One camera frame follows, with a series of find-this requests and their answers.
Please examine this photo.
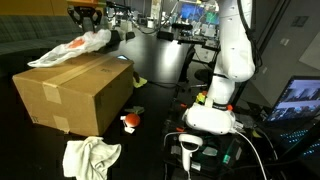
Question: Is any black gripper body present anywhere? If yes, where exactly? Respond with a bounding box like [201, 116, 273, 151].
[73, 4, 98, 33]

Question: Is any white plastic bag orange print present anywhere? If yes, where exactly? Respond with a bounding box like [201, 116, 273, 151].
[26, 28, 113, 69]

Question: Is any yellow green cloth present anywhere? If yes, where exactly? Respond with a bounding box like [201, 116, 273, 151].
[132, 75, 149, 89]

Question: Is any large cardboard box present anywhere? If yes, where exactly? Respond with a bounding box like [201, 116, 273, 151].
[11, 52, 135, 138]

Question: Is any red plush fruit green leaf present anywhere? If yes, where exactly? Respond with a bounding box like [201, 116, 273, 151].
[119, 105, 146, 135]

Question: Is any white cloth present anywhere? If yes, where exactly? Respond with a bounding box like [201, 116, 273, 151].
[62, 136, 123, 180]

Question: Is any grey plaid sofa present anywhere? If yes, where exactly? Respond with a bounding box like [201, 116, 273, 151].
[0, 14, 111, 58]

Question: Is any small yellow green object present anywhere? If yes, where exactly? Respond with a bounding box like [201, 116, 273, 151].
[195, 92, 207, 105]

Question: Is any white VR headset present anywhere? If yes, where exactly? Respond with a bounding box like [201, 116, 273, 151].
[181, 102, 237, 136]

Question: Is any white VR controller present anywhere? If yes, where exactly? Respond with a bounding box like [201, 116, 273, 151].
[177, 133, 204, 173]

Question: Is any open laptop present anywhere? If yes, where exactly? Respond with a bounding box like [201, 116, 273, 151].
[264, 75, 320, 162]

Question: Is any black stereo camera bar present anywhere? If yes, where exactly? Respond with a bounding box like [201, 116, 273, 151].
[171, 22, 194, 31]

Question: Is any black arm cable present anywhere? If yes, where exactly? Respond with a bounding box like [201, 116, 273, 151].
[106, 0, 264, 73]

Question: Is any white cable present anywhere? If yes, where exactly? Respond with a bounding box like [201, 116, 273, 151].
[232, 129, 268, 180]

